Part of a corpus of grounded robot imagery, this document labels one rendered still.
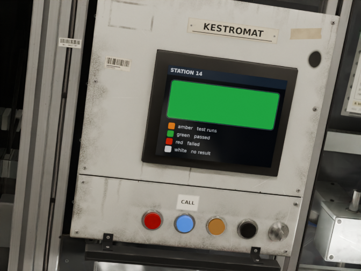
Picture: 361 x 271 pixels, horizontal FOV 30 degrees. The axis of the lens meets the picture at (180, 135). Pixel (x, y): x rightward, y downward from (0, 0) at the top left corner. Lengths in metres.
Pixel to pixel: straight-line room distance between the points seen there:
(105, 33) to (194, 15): 0.15
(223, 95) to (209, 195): 0.19
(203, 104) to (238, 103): 0.06
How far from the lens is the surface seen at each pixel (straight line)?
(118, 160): 1.20
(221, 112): 1.17
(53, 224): 1.25
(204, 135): 1.18
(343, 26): 1.24
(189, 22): 1.16
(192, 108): 1.16
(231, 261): 1.26
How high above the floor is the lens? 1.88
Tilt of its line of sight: 14 degrees down
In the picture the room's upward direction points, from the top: 9 degrees clockwise
